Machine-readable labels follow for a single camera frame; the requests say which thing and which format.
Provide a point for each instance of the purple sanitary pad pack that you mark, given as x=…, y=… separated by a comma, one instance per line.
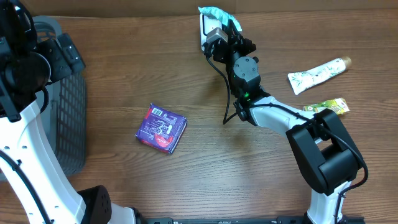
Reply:
x=161, y=129

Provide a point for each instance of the yellow green sachet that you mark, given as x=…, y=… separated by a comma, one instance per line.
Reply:
x=338, y=105

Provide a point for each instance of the white tube with gold cap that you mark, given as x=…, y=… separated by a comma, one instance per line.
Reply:
x=301, y=81

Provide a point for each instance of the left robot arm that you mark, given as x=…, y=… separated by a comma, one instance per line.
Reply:
x=27, y=159

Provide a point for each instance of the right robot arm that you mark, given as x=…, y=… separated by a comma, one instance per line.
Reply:
x=326, y=155

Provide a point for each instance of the white barcode scanner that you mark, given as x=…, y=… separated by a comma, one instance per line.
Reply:
x=206, y=26

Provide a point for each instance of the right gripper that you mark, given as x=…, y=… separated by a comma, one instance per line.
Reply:
x=239, y=42

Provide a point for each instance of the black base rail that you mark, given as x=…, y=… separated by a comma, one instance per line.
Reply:
x=278, y=220

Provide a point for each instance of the grey plastic mesh basket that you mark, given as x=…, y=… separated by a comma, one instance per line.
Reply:
x=65, y=124

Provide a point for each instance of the teal wet wipes packet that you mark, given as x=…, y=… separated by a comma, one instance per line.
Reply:
x=218, y=14

